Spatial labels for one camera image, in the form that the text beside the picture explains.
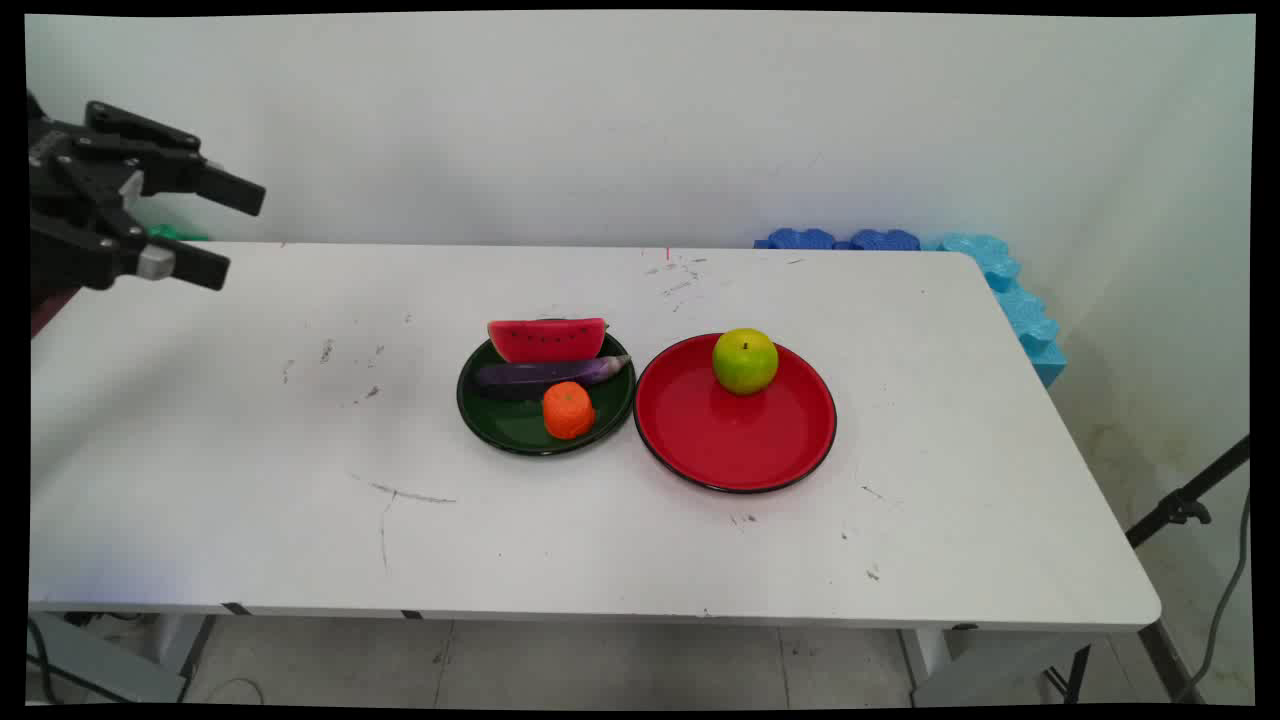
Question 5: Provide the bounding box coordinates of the light blue foam mat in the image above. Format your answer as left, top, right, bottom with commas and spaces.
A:
920, 232, 1068, 389

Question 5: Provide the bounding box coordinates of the grey cable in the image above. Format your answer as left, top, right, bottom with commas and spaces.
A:
1172, 488, 1252, 704

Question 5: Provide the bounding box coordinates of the purple eggplant toy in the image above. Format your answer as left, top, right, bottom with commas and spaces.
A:
474, 354, 632, 392

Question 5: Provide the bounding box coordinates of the white table leg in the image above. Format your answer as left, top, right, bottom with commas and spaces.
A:
28, 610, 218, 705
898, 624, 1093, 707

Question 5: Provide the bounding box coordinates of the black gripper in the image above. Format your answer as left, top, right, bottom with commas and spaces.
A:
28, 90, 267, 301

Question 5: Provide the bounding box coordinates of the green apple toy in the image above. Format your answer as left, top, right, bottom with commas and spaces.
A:
711, 327, 780, 396

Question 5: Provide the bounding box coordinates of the red plate black rim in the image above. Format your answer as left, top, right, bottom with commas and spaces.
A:
633, 333, 838, 495

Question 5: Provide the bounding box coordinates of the orange tangerine toy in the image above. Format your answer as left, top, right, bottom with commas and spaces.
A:
542, 381, 597, 441

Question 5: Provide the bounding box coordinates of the dark green plate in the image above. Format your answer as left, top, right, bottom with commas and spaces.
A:
456, 332, 638, 458

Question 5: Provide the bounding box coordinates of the black tripod stand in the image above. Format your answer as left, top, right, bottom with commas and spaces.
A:
1062, 434, 1252, 705

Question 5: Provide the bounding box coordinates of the watermelon slice toy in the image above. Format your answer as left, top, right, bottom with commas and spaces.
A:
487, 318, 609, 364

